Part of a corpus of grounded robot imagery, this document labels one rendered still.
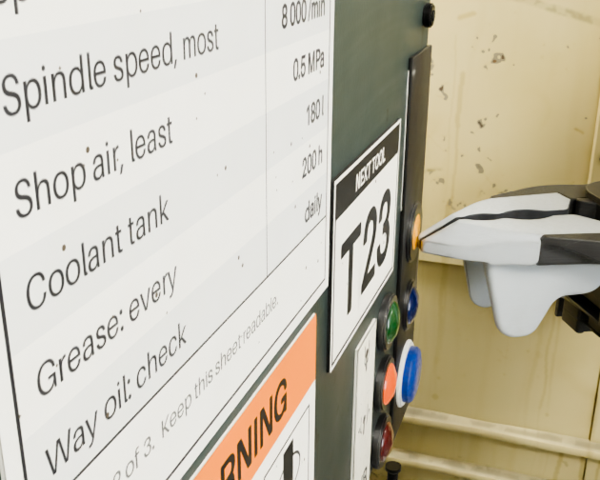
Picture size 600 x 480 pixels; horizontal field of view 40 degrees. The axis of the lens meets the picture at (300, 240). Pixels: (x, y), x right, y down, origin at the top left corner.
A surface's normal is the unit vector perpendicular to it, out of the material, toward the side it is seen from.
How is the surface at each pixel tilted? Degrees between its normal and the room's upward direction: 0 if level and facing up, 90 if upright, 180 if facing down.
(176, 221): 90
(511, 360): 90
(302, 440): 90
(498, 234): 42
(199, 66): 90
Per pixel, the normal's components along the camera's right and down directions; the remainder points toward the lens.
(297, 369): 0.95, 0.12
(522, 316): 0.15, 0.36
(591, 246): -0.20, 0.35
